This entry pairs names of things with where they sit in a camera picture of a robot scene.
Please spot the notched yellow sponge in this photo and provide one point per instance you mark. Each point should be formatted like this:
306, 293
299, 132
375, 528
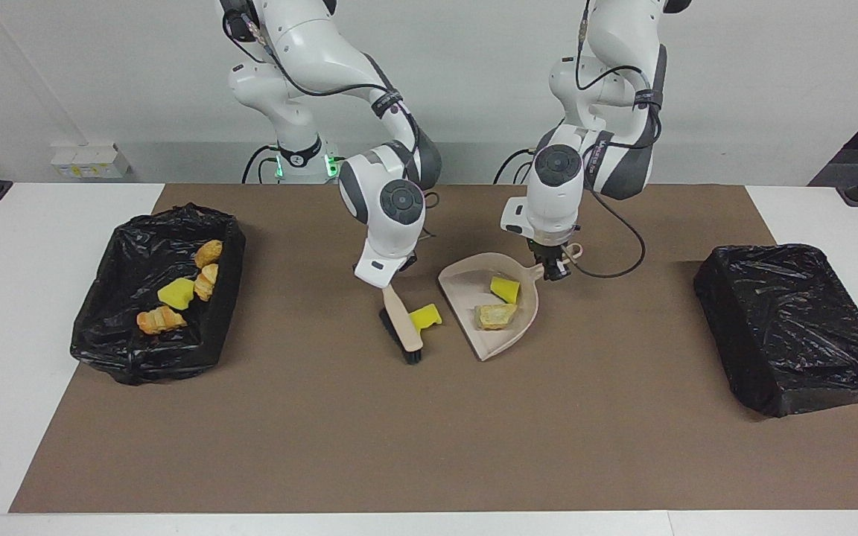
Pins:
427, 318

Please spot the bin covered by black bag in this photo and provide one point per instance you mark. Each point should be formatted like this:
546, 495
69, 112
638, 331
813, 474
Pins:
794, 320

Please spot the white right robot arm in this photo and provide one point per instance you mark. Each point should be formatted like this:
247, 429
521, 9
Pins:
392, 216

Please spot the yellow sponge chunk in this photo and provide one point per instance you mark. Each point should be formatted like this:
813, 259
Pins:
176, 294

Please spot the pale bread chunk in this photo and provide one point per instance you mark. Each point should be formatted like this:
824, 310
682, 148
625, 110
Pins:
207, 283

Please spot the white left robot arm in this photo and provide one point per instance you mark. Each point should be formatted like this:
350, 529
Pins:
555, 193

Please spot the open bin with black bag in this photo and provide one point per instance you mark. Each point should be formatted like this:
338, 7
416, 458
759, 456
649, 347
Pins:
124, 275

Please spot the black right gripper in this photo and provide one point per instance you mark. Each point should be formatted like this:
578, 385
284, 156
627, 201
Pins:
407, 264

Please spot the beige plastic dustpan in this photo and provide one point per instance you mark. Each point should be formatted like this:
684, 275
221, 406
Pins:
496, 339

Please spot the orange croissant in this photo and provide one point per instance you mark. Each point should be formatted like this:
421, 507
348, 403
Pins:
161, 320

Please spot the brown table mat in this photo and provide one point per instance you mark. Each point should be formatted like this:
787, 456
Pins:
429, 439

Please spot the beige hand brush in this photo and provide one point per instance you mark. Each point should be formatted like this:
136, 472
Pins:
404, 327

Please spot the tan toast piece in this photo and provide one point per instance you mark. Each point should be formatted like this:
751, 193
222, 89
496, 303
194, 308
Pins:
496, 316

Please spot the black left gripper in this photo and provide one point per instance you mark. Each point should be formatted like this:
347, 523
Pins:
552, 250

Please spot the brown bread bun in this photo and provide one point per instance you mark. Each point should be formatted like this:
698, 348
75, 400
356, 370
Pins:
208, 253

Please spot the white wall power strip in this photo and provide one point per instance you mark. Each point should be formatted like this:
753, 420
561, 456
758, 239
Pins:
90, 160

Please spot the green and yellow sponge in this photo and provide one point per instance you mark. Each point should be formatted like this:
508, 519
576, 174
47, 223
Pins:
505, 289

